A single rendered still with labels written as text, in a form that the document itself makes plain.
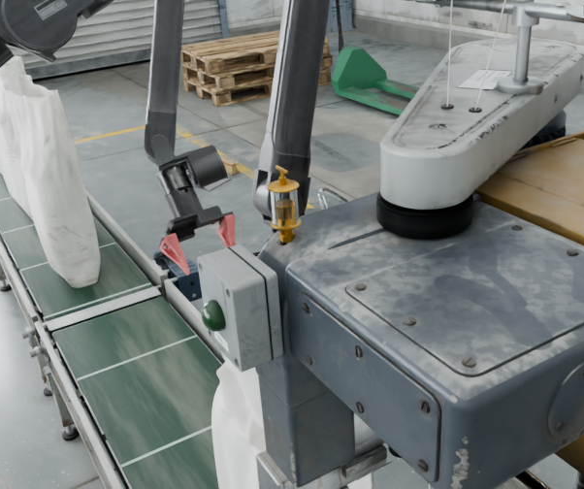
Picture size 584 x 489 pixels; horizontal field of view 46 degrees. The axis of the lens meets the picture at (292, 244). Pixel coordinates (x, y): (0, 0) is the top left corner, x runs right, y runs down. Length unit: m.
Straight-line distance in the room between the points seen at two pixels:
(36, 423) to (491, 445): 2.31
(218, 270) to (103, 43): 7.78
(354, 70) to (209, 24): 2.93
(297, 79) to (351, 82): 5.36
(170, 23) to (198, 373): 1.09
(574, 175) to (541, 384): 0.35
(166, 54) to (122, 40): 7.06
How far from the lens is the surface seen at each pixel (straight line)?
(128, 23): 8.42
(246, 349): 0.61
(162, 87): 1.34
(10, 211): 3.51
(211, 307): 0.62
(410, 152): 0.60
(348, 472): 0.81
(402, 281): 0.56
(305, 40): 0.92
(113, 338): 2.31
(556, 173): 0.80
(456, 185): 0.62
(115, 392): 2.08
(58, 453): 2.53
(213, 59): 6.14
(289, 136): 0.91
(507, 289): 0.56
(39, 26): 0.82
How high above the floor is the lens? 1.62
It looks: 27 degrees down
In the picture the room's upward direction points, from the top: 4 degrees counter-clockwise
